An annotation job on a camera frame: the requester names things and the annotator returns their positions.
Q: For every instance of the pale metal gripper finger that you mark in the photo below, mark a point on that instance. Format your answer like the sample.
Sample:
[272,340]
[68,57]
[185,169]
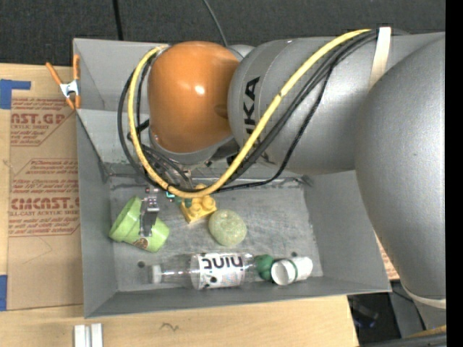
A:
[149,218]

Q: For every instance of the light green cup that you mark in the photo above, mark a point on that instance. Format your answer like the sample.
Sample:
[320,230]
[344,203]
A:
[124,226]

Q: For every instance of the yellow toy brick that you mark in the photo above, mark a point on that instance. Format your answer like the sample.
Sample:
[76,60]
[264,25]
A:
[199,208]

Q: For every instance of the pale green round sponge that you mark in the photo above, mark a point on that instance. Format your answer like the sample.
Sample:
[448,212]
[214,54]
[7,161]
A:
[228,228]

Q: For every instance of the clear plastic bottle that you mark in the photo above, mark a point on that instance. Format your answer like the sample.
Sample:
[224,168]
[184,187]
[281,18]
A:
[220,271]

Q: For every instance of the grey metal bin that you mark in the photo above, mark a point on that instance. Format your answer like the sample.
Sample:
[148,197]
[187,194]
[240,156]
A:
[275,212]

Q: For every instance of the brown cardboard board red print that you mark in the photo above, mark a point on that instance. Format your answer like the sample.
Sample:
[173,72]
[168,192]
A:
[40,266]

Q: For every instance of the dark green toy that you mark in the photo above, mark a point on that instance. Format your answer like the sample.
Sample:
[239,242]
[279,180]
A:
[265,264]

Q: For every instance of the white cup with green band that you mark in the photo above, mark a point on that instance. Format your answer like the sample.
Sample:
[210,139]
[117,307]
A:
[291,270]

